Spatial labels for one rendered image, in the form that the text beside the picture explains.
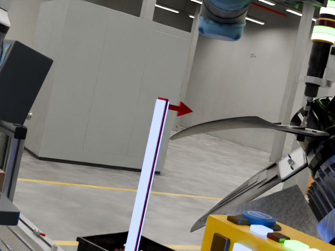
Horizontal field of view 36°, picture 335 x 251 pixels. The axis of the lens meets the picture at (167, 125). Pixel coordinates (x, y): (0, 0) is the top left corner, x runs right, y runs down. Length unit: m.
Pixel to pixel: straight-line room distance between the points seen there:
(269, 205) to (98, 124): 6.44
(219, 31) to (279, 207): 0.36
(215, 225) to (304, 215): 0.41
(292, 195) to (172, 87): 6.88
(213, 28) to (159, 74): 6.88
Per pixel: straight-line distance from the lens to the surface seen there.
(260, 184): 1.12
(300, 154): 1.13
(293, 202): 0.99
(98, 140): 7.39
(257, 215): 0.60
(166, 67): 7.74
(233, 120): 0.81
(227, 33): 0.82
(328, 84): 1.02
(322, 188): 0.98
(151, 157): 0.79
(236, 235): 0.57
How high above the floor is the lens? 1.19
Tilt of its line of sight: 3 degrees down
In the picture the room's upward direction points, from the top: 12 degrees clockwise
